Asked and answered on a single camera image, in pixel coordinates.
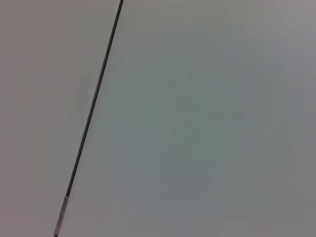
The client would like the dark vertical wall strip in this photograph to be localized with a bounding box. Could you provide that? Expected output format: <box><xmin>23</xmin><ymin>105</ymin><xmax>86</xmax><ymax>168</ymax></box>
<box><xmin>53</xmin><ymin>0</ymin><xmax>124</xmax><ymax>237</ymax></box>

